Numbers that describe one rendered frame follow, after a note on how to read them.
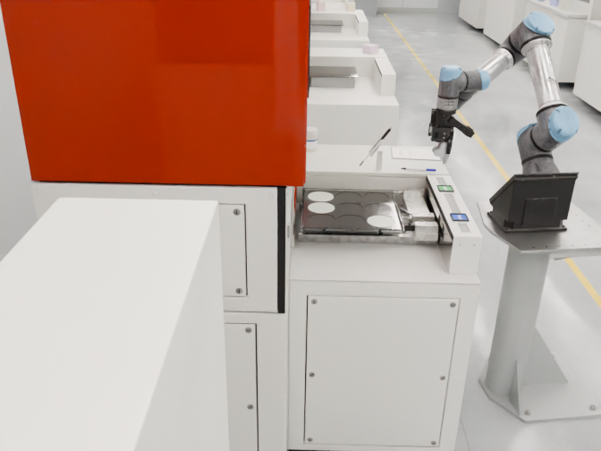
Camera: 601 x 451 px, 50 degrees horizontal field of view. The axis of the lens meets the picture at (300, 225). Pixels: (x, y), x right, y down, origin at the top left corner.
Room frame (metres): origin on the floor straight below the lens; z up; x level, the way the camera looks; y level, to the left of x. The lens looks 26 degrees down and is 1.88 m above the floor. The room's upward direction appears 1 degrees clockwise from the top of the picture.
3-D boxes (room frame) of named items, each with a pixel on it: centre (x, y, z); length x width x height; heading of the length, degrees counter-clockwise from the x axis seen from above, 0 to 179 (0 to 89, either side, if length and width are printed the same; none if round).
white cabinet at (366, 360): (2.28, -0.29, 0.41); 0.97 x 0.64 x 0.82; 179
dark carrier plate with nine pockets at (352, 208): (2.20, -0.18, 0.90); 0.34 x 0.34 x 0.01; 89
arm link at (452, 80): (2.31, -0.53, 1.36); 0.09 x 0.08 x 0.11; 111
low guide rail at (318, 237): (2.08, -0.24, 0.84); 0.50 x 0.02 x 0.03; 89
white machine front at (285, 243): (2.01, 0.04, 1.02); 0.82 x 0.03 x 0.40; 179
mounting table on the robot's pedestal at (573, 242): (2.28, -0.94, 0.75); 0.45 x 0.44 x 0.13; 98
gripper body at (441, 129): (2.31, -0.52, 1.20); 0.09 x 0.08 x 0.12; 90
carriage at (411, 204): (2.22, -0.45, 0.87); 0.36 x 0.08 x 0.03; 179
